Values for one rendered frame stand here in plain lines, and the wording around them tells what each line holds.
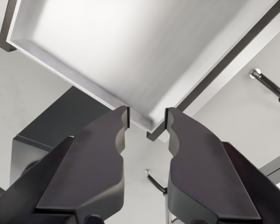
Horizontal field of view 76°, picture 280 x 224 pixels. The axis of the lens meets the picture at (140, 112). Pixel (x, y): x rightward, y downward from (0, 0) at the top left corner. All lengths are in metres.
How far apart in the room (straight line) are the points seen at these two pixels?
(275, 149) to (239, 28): 1.54
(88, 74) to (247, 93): 1.21
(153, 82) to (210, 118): 1.14
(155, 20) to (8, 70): 1.41
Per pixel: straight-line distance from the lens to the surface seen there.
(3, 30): 0.35
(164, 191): 1.74
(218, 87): 0.33
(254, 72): 1.36
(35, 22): 0.34
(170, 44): 0.29
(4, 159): 2.24
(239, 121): 1.51
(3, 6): 0.37
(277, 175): 1.13
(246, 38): 0.30
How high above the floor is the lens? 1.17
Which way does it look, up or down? 60 degrees down
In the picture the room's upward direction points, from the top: 170 degrees counter-clockwise
